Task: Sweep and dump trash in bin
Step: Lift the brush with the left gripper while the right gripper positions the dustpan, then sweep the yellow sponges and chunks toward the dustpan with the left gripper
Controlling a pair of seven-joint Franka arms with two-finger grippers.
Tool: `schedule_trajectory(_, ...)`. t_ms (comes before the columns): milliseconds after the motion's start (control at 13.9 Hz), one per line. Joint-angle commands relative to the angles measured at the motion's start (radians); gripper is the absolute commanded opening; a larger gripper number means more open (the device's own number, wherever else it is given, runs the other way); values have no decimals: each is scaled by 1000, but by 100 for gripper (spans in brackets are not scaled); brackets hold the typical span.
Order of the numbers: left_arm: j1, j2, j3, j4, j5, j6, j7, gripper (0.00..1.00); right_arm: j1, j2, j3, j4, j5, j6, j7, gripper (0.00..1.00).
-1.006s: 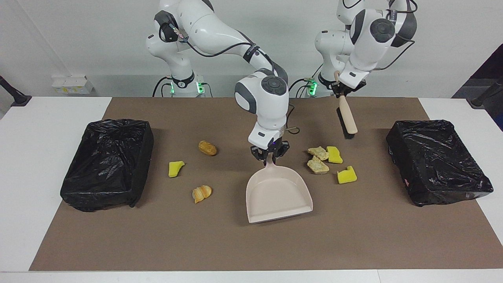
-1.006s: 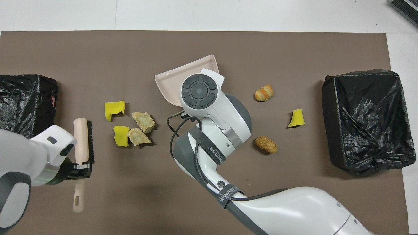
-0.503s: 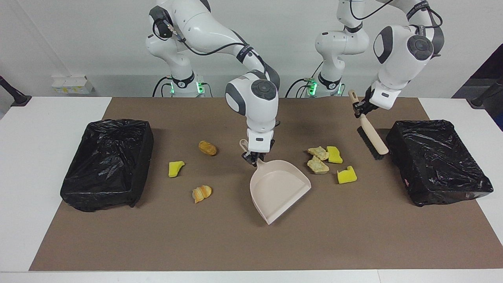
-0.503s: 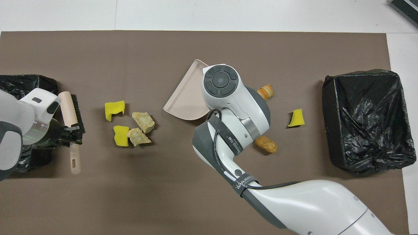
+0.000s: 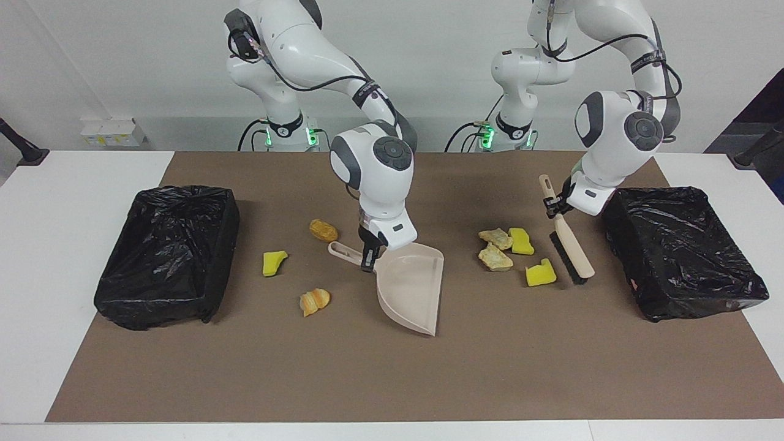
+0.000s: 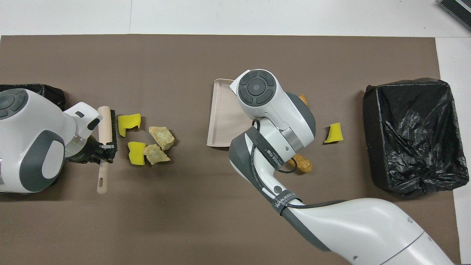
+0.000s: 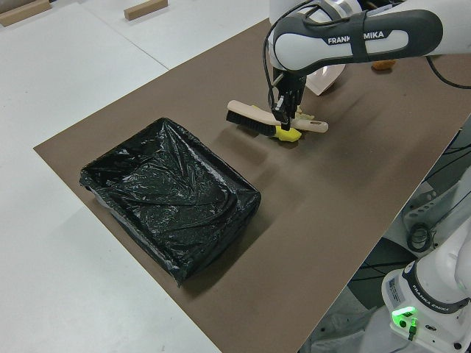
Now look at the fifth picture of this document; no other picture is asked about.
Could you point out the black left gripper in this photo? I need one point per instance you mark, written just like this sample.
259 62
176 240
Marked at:
566 196

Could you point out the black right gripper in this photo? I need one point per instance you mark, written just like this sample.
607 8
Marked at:
367 239

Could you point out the yellow sponge green backing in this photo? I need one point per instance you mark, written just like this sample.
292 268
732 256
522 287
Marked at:
521 242

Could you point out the beige hand brush black bristles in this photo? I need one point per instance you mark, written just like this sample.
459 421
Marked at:
576 251

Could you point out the beige plastic dustpan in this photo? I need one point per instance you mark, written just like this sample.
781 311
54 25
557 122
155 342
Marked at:
410 288

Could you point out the brown oval bread roll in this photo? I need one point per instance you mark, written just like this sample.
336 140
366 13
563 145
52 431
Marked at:
323 231

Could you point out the pale torn bread piece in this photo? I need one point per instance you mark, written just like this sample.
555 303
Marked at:
495 237

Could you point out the striped croissant piece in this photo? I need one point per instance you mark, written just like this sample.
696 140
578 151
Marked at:
315 301

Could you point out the notched yellow sponge piece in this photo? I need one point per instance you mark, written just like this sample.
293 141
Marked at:
540 275

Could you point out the crusty torn bread piece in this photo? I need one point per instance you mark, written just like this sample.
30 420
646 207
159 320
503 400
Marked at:
495 258

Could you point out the small yellow sponge piece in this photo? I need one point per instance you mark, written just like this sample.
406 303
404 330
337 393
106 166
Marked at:
273 263

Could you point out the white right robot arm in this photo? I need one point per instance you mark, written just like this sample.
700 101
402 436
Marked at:
373 165

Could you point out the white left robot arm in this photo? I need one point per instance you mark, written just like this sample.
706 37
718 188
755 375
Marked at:
618 135

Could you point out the black lined bin pink mark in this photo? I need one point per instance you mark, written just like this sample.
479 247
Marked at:
680 251

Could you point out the black bag lined bin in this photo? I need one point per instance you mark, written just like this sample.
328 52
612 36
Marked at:
165 257

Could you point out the brown table mat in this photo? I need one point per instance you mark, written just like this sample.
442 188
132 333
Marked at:
392 380

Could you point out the black stand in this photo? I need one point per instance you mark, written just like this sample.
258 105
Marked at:
27 153
756 150

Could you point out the white wall power strip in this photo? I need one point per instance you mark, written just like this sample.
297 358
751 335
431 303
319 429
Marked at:
110 131

